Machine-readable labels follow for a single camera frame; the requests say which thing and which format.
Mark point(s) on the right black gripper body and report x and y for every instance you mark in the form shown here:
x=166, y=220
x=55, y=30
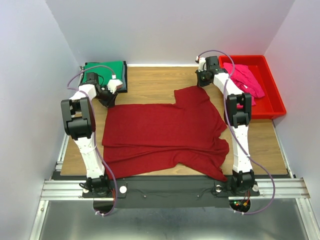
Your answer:
x=202, y=80

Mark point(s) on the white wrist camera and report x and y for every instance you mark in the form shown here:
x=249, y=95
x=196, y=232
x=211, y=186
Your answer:
x=201, y=61
x=113, y=85

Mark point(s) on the folded green t shirt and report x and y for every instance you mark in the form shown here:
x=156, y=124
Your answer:
x=104, y=74

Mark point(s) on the pink t shirt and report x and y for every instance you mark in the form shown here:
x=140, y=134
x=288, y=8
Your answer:
x=244, y=79

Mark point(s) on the red plastic bin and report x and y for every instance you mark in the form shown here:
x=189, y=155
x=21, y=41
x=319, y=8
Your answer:
x=271, y=105

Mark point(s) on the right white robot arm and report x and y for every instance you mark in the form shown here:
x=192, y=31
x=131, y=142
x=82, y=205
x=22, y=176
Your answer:
x=237, y=115

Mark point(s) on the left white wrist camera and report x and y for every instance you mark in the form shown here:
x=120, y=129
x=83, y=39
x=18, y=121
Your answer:
x=113, y=85

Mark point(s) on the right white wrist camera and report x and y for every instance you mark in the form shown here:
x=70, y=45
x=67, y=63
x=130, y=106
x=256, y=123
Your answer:
x=201, y=61

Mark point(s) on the dark red t shirt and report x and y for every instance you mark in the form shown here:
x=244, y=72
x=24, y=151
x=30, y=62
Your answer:
x=143, y=138

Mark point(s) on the aluminium rail frame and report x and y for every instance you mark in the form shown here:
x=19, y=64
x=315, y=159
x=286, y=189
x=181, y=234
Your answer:
x=63, y=213

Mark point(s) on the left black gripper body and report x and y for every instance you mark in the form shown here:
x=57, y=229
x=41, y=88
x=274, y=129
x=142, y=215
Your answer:
x=108, y=97

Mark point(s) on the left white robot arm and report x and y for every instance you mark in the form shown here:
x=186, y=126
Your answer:
x=79, y=123

